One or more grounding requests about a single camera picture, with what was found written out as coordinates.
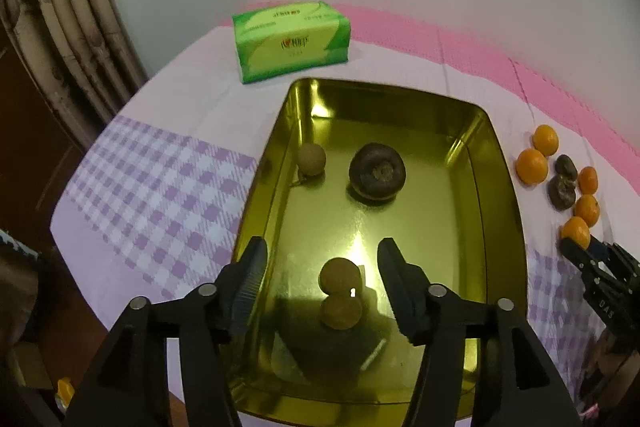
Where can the beige patterned curtain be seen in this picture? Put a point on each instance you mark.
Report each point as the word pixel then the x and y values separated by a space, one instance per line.
pixel 75 17

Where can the green tissue pack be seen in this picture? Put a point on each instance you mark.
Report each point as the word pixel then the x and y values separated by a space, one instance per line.
pixel 290 42

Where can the red tin with gold inside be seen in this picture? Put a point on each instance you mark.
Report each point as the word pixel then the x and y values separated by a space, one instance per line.
pixel 430 207

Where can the brown longan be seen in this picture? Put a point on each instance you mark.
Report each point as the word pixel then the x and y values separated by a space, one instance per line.
pixel 311 159
pixel 340 276

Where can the yellow plastic object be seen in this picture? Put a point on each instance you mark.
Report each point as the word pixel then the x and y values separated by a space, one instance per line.
pixel 65 391

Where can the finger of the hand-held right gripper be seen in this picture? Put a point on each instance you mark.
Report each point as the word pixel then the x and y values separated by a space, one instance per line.
pixel 590 272
pixel 620 264

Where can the dark brown mangosteen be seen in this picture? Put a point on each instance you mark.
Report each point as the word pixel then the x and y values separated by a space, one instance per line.
pixel 377 172
pixel 562 192
pixel 566 165

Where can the purple checked tablecloth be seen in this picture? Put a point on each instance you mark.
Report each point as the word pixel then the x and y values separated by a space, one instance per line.
pixel 165 187

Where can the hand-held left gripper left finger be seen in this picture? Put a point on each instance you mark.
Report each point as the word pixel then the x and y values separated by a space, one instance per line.
pixel 250 288

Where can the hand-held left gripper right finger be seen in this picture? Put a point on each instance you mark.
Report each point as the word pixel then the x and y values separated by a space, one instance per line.
pixel 400 293

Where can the orange mandarin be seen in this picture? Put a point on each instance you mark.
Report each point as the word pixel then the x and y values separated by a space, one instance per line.
pixel 575 231
pixel 545 139
pixel 587 210
pixel 588 180
pixel 531 166

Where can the brown wooden door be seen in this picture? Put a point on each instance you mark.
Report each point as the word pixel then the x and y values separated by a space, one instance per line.
pixel 35 147

